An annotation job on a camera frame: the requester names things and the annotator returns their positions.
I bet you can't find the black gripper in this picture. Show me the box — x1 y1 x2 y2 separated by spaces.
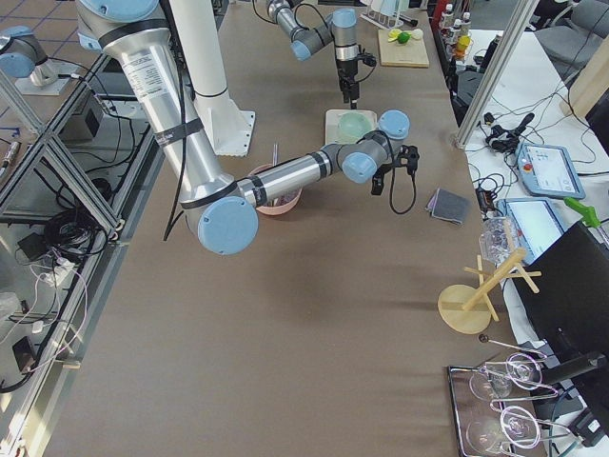
335 45 377 109
371 145 420 196

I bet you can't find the green bowl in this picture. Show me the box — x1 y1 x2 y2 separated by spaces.
337 111 372 144

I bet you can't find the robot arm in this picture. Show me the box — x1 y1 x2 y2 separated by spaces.
252 0 377 109
76 1 419 255

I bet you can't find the cream rabbit serving tray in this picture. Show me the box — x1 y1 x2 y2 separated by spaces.
324 109 377 144

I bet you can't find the grey purple folded cloth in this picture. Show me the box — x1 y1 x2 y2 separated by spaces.
425 189 471 225

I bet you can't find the wooden cutting board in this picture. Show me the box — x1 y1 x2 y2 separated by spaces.
378 30 429 68

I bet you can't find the green lime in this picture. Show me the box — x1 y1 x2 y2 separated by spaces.
397 31 411 44

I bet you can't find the pink bowl with ice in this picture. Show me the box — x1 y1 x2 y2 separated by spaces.
249 164 303 216

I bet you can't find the wooden mug tree stand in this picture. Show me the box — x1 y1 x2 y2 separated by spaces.
437 223 542 335

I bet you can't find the blue teach pendant tablet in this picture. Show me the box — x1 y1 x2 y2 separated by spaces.
516 142 586 200

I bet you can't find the wine glass upper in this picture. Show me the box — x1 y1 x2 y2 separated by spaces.
469 352 541 401

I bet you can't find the wine glass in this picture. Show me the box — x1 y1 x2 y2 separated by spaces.
469 352 541 401
465 406 541 456

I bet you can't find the black monitor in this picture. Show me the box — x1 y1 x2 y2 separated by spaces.
517 223 608 413

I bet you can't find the wine glass lower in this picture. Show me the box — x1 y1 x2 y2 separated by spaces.
465 406 541 456

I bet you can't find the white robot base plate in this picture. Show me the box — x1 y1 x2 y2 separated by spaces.
208 103 256 157

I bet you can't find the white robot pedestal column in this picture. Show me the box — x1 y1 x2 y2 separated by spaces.
169 0 227 116

